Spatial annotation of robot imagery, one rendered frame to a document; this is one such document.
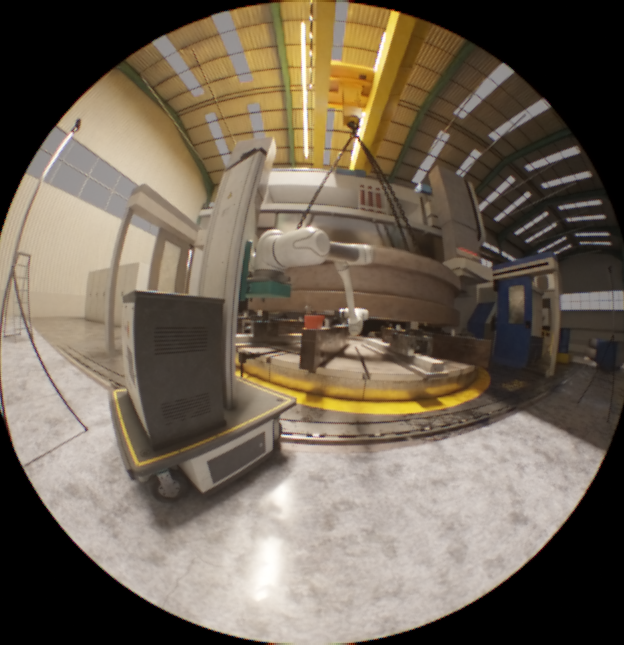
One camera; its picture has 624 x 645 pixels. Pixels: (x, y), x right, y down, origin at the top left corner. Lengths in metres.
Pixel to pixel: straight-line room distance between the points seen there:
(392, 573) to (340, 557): 0.20
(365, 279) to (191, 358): 2.22
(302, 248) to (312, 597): 1.23
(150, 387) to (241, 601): 0.75
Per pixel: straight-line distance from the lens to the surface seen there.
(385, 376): 1.93
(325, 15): 10.71
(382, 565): 0.87
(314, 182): 8.78
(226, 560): 0.85
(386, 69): 11.22
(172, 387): 0.69
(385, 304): 2.37
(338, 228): 6.13
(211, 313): 0.70
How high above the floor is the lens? 0.80
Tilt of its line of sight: 2 degrees down
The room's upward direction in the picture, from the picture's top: 4 degrees clockwise
